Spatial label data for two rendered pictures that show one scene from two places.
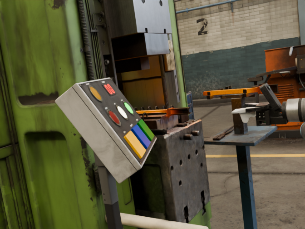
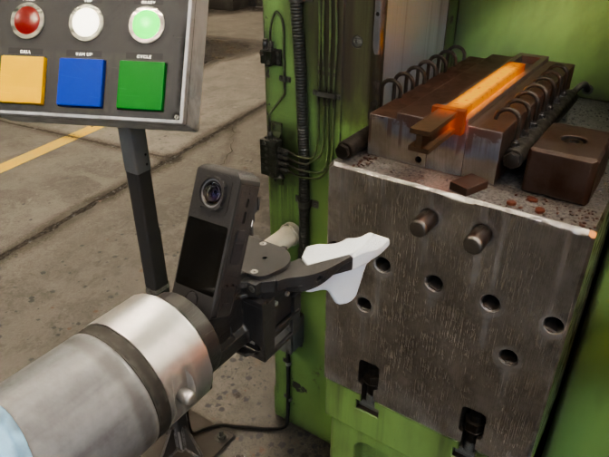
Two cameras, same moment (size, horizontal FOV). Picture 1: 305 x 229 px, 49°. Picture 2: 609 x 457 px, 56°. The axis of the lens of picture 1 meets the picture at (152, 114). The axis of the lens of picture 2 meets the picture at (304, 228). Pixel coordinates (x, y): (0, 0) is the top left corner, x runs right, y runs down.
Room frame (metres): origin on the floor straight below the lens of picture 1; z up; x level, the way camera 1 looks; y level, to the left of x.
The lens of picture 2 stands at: (1.37, -0.85, 1.27)
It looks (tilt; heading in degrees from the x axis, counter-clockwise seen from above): 30 degrees down; 91
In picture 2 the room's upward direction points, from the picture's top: straight up
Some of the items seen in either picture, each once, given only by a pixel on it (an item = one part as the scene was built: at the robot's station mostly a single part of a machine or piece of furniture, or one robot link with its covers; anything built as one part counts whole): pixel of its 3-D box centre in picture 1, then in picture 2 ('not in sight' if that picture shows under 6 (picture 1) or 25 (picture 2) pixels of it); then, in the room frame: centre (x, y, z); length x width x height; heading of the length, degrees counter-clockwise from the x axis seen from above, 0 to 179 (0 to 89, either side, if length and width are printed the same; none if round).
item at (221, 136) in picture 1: (233, 127); not in sight; (2.06, -0.50, 0.77); 0.60 x 0.04 x 0.01; 147
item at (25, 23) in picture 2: (114, 117); (27, 20); (0.92, 0.11, 1.09); 0.05 x 0.03 x 0.04; 146
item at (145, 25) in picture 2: (128, 108); (146, 24); (1.12, 0.08, 1.09); 0.05 x 0.03 x 0.04; 146
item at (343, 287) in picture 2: (252, 110); (346, 274); (1.41, -0.43, 0.98); 0.09 x 0.03 x 0.06; 20
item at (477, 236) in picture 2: (195, 133); (477, 239); (1.59, -0.20, 0.87); 0.04 x 0.03 x 0.03; 56
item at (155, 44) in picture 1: (121, 50); not in sight; (1.66, 0.11, 1.32); 0.42 x 0.20 x 0.10; 56
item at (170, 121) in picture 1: (132, 121); (479, 102); (1.66, 0.11, 0.96); 0.42 x 0.20 x 0.09; 56
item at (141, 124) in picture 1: (145, 130); (142, 86); (1.11, 0.03, 1.01); 0.07 x 0.05 x 0.07; 171
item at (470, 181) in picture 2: (181, 125); (468, 184); (1.59, -0.13, 0.92); 0.04 x 0.03 x 0.01; 37
